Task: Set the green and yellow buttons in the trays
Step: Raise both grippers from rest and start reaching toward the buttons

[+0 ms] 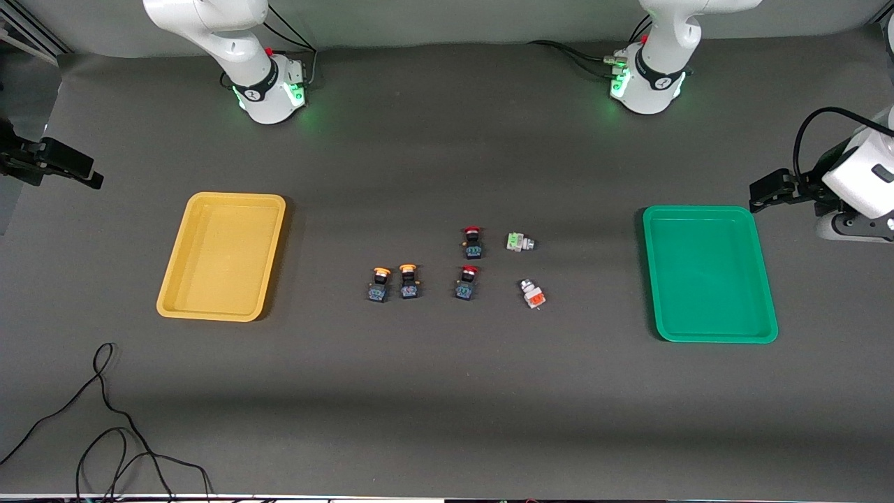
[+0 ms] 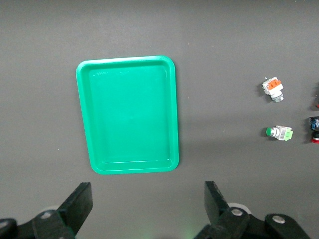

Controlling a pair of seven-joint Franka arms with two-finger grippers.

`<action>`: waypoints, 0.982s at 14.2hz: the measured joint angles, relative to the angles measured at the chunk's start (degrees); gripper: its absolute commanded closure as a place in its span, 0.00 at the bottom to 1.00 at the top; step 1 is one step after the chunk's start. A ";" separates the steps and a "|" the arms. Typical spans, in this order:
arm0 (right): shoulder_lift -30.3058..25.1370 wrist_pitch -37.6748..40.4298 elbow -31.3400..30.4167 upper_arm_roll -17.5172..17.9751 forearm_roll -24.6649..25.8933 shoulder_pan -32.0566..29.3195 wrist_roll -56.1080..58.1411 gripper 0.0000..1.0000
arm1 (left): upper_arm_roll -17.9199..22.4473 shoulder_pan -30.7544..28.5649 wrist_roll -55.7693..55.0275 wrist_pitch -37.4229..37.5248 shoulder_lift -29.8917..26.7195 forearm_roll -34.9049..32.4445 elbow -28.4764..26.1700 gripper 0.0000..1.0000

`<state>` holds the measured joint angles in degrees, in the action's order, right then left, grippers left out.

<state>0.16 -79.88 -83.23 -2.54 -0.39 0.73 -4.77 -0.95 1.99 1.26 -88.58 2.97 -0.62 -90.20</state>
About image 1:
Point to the red push button switch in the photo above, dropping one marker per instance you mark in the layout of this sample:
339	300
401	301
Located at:
466	285
473	244

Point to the green plastic tray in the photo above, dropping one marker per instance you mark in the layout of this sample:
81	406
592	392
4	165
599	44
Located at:
709	276

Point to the aluminium frame rail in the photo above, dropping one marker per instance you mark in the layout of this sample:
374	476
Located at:
35	38

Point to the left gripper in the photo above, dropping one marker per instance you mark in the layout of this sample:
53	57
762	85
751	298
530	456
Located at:
809	188

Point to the yellow plastic tray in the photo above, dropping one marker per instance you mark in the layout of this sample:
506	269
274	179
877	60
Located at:
220	258

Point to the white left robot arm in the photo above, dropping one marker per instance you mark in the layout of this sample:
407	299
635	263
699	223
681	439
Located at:
649	87

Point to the yellow push button switch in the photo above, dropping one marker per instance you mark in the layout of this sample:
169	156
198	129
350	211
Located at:
409	283
378	286

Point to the orange white button switch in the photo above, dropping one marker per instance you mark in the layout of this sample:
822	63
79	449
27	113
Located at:
533	295

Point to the green white button switch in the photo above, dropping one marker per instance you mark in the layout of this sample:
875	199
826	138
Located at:
517	242

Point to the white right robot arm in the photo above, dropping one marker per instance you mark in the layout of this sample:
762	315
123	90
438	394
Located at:
258	91

